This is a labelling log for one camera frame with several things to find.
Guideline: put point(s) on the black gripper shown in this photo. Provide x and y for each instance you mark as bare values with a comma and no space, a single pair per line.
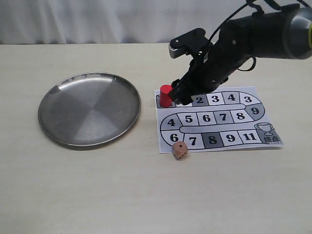
230,52

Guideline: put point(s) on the red cylinder game piece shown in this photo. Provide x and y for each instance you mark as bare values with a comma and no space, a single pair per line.
164,97

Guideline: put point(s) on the wooden die with black pips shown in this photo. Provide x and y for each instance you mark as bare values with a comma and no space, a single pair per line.
179,150

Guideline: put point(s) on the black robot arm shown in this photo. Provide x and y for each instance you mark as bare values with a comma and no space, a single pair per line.
285,33

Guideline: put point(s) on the printed paper game board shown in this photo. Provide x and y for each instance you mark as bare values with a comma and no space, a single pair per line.
227,119

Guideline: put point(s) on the round stainless steel plate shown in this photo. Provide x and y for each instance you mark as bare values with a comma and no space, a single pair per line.
89,110

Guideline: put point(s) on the white backdrop curtain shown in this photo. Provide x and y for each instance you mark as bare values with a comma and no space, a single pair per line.
108,21

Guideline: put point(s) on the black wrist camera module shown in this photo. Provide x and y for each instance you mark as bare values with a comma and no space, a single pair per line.
190,43

